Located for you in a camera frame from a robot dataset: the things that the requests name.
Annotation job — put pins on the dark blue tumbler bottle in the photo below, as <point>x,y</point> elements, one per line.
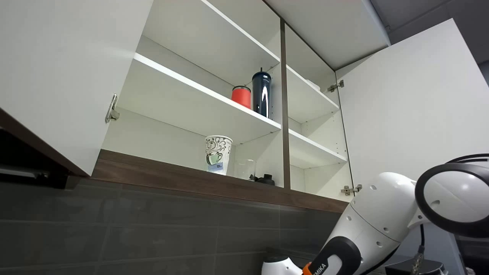
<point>260,90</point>

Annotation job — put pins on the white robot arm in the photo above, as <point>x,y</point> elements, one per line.
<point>453,196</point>

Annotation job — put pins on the patterned paper cup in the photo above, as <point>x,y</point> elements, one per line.
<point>218,153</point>

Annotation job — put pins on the white wall cabinet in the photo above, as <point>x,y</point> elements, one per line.
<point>178,92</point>

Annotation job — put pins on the small black object on shelf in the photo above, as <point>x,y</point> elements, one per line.
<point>266,179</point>

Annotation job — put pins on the red mug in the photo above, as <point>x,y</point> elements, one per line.
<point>242,95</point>

